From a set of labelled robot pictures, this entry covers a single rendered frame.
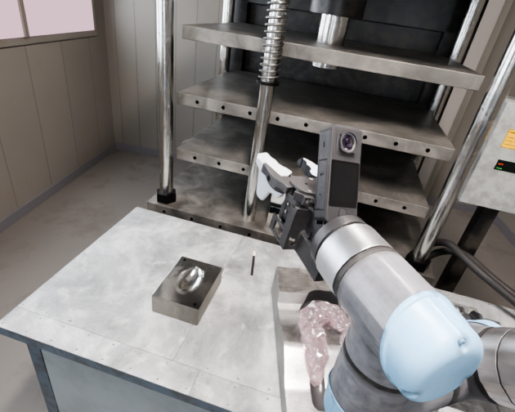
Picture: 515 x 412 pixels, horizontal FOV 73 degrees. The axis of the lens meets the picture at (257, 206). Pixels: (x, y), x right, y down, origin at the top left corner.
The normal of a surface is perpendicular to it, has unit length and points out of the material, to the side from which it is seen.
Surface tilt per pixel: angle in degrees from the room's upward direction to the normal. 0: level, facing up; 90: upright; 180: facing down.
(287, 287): 0
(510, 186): 90
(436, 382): 90
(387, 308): 47
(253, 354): 0
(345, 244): 37
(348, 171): 60
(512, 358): 74
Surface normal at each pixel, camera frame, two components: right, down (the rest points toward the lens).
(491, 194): -0.26, 0.47
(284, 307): 0.13, -0.85
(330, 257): -0.86, -0.22
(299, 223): 0.31, 0.52
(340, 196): 0.42, 0.01
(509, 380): -0.95, -0.02
